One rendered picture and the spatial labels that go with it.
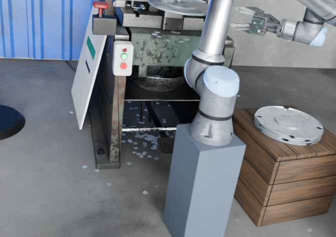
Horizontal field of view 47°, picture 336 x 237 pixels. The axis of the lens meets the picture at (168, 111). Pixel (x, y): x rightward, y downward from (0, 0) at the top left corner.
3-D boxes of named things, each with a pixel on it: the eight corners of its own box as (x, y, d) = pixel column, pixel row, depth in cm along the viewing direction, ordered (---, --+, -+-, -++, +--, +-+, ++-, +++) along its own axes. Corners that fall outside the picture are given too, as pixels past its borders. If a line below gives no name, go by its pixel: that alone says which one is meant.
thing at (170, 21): (195, 39, 166) (200, 7, 160) (163, 37, 162) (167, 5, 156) (179, 23, 187) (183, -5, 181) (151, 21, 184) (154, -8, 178)
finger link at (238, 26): (225, 24, 151) (249, 24, 147) (229, 22, 156) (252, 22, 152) (226, 32, 152) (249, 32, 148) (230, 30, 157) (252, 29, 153)
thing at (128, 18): (216, 32, 183) (218, 19, 180) (121, 26, 171) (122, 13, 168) (197, 16, 209) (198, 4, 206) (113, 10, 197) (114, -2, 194)
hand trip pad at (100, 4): (108, 23, 157) (109, 5, 154) (93, 23, 156) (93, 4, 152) (106, 19, 163) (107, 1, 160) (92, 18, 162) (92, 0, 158)
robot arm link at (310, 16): (345, -4, 131) (335, 27, 136) (324, -11, 141) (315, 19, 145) (326, -6, 129) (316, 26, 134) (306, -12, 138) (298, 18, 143)
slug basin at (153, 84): (195, 97, 195) (198, 79, 190) (129, 97, 186) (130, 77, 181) (178, 72, 224) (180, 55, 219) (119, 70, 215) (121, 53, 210)
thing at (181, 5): (177, 18, 143) (177, 16, 142) (134, -3, 162) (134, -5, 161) (231, 13, 160) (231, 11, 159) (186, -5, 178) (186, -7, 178)
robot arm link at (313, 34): (329, 23, 142) (322, 45, 146) (299, 17, 146) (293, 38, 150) (328, 27, 136) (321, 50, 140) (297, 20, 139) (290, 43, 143)
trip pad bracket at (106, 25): (114, 61, 166) (117, 16, 157) (91, 61, 164) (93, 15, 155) (113, 57, 171) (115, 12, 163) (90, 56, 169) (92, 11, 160)
